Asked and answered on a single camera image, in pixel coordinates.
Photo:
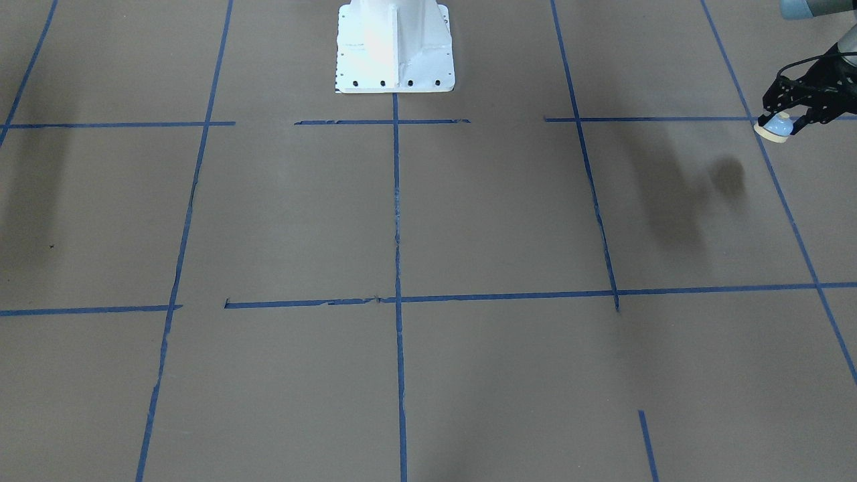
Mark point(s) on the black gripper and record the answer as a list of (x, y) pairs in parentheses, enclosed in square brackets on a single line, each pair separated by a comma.
[(818, 94)]

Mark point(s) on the blue cream service bell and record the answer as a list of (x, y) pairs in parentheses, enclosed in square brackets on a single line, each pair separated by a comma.
[(776, 128)]

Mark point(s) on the white camera mast pedestal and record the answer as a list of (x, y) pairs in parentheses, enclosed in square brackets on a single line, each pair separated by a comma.
[(394, 46)]

